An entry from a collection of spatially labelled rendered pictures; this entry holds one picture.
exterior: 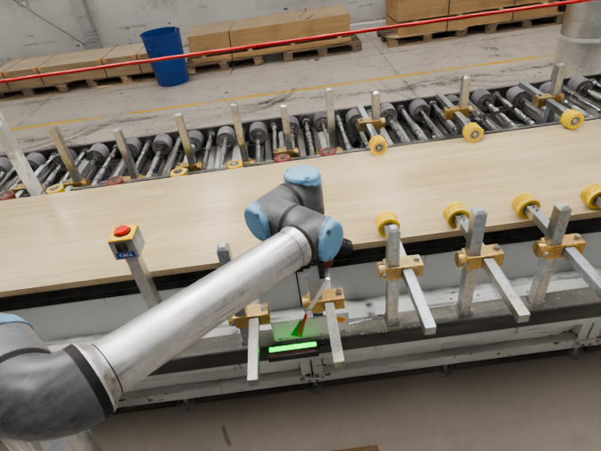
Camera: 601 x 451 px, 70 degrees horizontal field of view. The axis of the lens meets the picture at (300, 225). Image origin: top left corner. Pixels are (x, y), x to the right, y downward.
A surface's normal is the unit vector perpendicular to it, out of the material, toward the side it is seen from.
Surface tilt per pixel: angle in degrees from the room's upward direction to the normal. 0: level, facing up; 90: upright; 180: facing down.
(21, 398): 39
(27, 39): 90
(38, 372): 8
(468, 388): 0
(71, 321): 90
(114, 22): 90
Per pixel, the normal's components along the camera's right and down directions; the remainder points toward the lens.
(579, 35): -0.79, 0.43
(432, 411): -0.11, -0.80
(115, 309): 0.07, 0.59
